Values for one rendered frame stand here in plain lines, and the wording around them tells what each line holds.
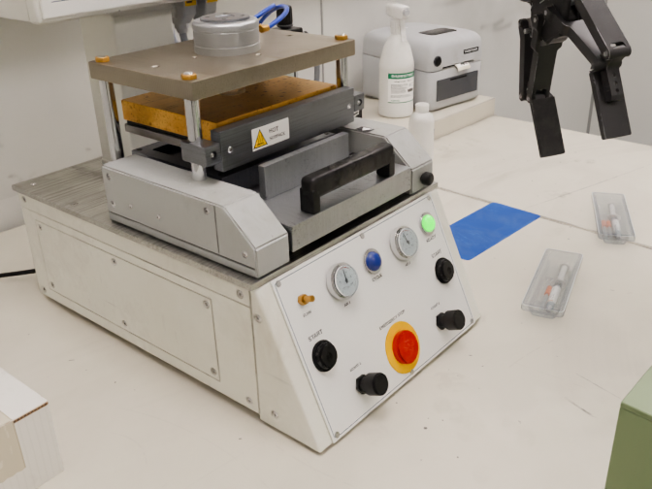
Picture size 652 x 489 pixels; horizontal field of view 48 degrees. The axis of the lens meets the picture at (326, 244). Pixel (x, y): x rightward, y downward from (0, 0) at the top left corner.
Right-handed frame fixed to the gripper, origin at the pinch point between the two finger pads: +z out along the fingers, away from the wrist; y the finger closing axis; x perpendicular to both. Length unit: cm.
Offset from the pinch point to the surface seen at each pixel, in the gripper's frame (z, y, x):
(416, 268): 11.4, -12.4, -17.7
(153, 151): -9, -17, -46
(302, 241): 5.3, -1.5, -32.7
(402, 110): -19, -88, 9
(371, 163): -1.8, -6.0, -22.5
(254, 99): -12.2, -11.4, -33.5
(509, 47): -44, -155, 71
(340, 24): -45, -102, 2
